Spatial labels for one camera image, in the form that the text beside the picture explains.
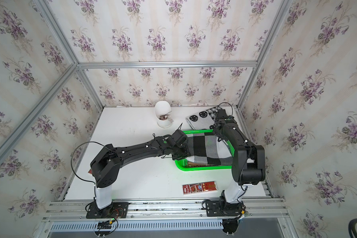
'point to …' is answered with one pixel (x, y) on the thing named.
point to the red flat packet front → (200, 187)
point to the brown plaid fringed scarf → (191, 164)
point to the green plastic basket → (182, 164)
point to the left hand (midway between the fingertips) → (193, 156)
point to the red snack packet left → (90, 171)
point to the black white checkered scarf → (206, 148)
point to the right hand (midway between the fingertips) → (223, 134)
